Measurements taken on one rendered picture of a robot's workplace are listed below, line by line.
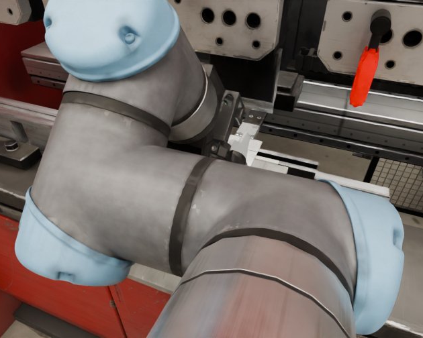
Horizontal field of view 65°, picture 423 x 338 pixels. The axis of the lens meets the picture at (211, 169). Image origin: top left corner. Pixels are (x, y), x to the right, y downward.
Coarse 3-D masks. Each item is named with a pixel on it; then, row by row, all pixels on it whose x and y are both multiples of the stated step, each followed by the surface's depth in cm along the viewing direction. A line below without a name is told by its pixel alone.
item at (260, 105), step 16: (224, 64) 48; (240, 64) 47; (256, 64) 46; (272, 64) 45; (224, 80) 49; (240, 80) 48; (256, 80) 47; (272, 80) 46; (240, 96) 50; (256, 96) 49; (272, 96) 48; (272, 112) 50
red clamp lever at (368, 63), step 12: (384, 12) 32; (372, 24) 31; (384, 24) 31; (372, 36) 33; (372, 48) 33; (360, 60) 34; (372, 60) 33; (360, 72) 35; (372, 72) 34; (360, 84) 35; (360, 96) 36
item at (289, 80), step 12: (288, 72) 73; (288, 84) 68; (300, 84) 71; (276, 96) 69; (288, 96) 68; (276, 108) 70; (288, 108) 69; (252, 120) 63; (264, 120) 64; (240, 132) 60; (252, 132) 60
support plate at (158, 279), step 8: (256, 160) 54; (264, 168) 53; (272, 168) 53; (280, 168) 53; (136, 264) 39; (136, 272) 38; (144, 272) 38; (152, 272) 38; (160, 272) 38; (136, 280) 38; (144, 280) 38; (152, 280) 37; (160, 280) 37; (168, 280) 37; (176, 280) 37; (160, 288) 37; (168, 288) 37
